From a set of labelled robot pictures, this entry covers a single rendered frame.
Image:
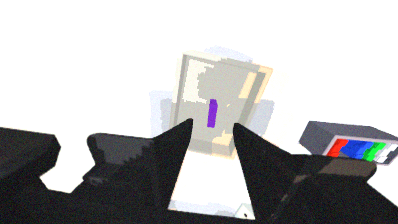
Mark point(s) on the violet fuse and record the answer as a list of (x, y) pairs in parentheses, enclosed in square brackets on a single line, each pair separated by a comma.
[(212, 113)]

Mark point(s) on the dark grey fuse block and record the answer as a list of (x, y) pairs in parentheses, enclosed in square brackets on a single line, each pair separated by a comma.
[(318, 138)]

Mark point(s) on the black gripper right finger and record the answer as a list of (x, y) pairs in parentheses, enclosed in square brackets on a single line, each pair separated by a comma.
[(272, 175)]

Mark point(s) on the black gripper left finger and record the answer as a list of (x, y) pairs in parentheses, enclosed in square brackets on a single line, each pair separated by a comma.
[(162, 155)]

